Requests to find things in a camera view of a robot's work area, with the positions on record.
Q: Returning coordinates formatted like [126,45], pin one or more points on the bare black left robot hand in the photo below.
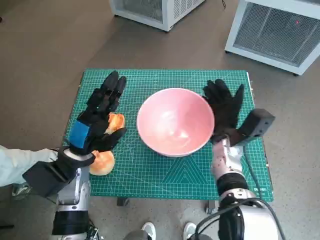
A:
[100,110]

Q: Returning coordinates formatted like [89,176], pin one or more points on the long toy bread loaf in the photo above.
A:
[117,121]

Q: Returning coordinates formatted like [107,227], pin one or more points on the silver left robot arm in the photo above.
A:
[72,190]

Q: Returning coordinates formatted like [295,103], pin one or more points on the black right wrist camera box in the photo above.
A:
[257,122]

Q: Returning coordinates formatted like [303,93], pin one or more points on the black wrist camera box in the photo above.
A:
[257,122]
[42,177]

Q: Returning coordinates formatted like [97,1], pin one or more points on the dark table leg bracket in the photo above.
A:
[210,207]
[122,201]

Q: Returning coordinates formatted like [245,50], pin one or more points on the round toy bread bun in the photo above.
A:
[103,165]

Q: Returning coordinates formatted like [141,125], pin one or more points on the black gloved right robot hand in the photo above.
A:
[225,110]

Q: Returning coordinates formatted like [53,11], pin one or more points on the white mesh cabinet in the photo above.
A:
[275,37]
[172,12]

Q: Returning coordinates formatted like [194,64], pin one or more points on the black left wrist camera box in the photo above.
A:
[42,177]

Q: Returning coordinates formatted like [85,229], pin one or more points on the green cutting mat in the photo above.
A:
[150,170]

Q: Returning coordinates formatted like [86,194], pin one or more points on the white shoe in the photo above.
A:
[148,231]
[190,231]

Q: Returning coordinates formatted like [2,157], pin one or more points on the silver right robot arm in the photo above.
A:
[230,162]

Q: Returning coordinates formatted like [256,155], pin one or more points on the person's shoe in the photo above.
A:
[21,190]

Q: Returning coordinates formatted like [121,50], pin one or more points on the pink bowl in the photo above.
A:
[175,120]

